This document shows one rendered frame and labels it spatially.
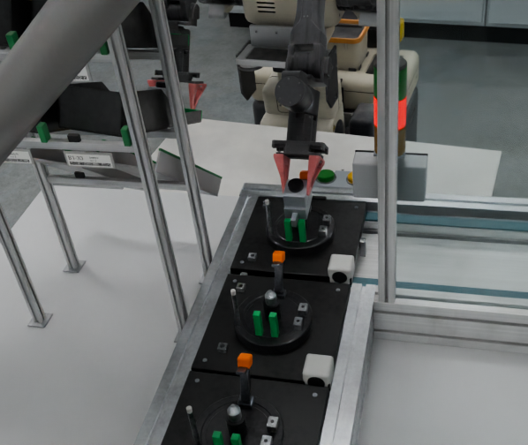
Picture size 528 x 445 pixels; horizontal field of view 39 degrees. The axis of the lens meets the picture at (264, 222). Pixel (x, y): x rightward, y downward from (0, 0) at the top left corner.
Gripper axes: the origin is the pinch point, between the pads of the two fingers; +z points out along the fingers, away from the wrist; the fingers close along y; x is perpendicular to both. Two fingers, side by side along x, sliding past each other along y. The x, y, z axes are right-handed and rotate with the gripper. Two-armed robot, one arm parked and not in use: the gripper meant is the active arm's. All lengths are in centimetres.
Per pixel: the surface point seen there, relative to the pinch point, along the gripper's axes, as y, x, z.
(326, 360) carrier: 11.3, -18.1, 29.5
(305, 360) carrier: 7.4, -15.9, 30.3
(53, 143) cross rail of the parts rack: -35.5, -30.3, -2.1
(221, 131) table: -35, 57, -21
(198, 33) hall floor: -137, 303, -128
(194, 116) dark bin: -20.7, -4.4, -12.8
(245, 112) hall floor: -79, 230, -62
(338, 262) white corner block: 9.4, -0.2, 13.2
